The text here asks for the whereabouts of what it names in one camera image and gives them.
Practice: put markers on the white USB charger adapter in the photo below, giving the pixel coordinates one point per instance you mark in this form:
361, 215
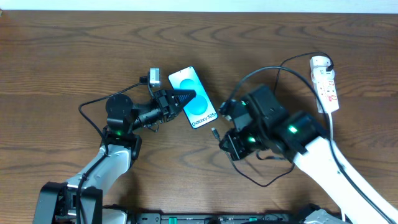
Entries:
319, 61

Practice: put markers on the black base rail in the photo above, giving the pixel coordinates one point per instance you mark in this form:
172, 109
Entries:
156, 218

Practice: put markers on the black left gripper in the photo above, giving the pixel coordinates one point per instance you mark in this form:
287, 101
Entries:
163, 103

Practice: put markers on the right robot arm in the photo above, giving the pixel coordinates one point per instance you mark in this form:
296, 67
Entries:
262, 123

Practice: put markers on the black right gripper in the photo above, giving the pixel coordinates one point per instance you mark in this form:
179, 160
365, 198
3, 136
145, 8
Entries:
228, 128

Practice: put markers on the blue Galaxy smartphone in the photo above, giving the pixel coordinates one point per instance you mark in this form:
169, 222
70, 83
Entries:
200, 110

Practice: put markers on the white power strip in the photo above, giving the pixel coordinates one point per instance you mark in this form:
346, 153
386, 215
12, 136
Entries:
324, 86

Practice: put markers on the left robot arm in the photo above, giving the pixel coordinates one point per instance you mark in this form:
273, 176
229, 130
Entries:
80, 198

